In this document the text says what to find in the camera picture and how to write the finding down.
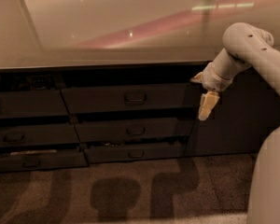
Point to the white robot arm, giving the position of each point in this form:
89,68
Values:
244,46

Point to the dark drawer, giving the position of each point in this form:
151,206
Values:
138,152
134,97
31,104
38,135
116,130
42,161

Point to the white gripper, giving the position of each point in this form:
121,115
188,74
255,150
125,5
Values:
214,78

